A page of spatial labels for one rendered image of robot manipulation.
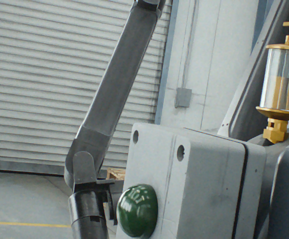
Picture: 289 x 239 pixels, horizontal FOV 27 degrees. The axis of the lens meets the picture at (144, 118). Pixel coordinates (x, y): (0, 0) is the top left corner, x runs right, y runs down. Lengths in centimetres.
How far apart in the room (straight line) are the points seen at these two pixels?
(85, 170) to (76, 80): 712
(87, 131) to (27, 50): 692
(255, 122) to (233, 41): 848
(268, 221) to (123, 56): 82
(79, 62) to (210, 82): 203
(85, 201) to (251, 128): 41
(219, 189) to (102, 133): 74
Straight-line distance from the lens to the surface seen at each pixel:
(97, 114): 106
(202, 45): 888
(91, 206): 99
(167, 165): 31
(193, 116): 887
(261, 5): 934
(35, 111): 800
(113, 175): 657
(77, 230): 98
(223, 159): 30
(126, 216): 32
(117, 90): 108
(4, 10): 789
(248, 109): 67
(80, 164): 101
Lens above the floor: 135
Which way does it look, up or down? 3 degrees down
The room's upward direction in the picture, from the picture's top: 9 degrees clockwise
